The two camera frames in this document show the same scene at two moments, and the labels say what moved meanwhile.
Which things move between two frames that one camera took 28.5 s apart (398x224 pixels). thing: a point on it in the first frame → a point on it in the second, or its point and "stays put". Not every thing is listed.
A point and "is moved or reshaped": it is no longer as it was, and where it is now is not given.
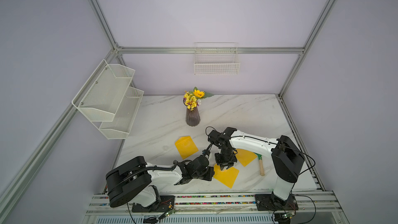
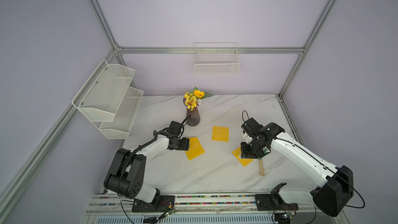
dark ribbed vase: (193, 117) stays put
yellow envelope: (228, 177) is moved or reshaped
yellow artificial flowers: (192, 99) stays put
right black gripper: (223, 163) → (246, 154)
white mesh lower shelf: (119, 128) stays put
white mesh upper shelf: (101, 96) stays put
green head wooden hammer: (261, 166) stays put
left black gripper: (210, 173) → (185, 144)
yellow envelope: (245, 157) stays put
